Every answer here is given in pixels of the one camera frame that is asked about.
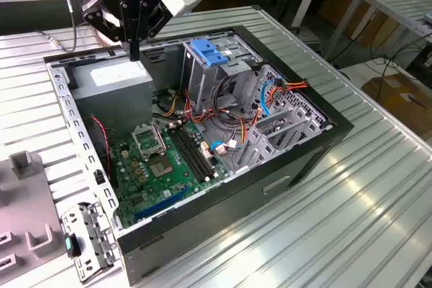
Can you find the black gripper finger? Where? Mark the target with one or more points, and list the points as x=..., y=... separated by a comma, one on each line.
x=158, y=20
x=126, y=31

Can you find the grey metal disk bay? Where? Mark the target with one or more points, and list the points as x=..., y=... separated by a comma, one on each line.
x=297, y=99

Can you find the blue plastic drive latch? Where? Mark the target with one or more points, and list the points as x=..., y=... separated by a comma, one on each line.
x=207, y=53

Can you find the grey optical drive cage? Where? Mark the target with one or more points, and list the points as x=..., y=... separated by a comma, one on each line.
x=199, y=79

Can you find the grey power supply unit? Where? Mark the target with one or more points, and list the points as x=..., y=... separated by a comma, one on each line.
x=111, y=106

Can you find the thin metal locking lever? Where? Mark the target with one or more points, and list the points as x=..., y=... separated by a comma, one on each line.
x=163, y=138

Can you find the black case fan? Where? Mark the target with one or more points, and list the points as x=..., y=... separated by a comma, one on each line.
x=101, y=160

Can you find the black RAM slot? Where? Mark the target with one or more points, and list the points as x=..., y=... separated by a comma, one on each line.
x=187, y=154
x=190, y=153
x=198, y=150
x=194, y=151

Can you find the CPU socket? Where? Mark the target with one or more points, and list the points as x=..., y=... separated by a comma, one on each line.
x=161, y=168

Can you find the green motherboard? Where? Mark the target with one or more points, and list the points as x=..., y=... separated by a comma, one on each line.
x=179, y=183

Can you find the blue expansion slot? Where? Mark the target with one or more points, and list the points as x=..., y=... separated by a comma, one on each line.
x=162, y=204

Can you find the grey parts rack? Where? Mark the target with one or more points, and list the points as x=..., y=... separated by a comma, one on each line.
x=30, y=200

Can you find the black open PC case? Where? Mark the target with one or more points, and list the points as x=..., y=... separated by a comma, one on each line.
x=219, y=214

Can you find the metal slat side table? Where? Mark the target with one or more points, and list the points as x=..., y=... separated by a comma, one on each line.
x=395, y=3

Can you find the brown cardboard box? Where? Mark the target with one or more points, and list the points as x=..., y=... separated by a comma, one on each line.
x=398, y=106

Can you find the metal slot retention bracket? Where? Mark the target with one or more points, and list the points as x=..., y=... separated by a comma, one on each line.
x=98, y=234

